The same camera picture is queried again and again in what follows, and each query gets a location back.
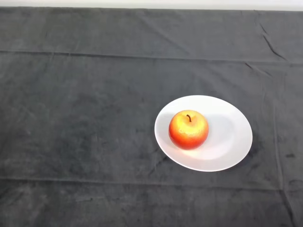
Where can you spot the red yellow apple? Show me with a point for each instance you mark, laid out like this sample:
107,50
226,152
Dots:
188,130

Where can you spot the black cloth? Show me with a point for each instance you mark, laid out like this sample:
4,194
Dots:
71,71

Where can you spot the white round plate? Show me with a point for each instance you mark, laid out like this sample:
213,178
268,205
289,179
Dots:
227,134

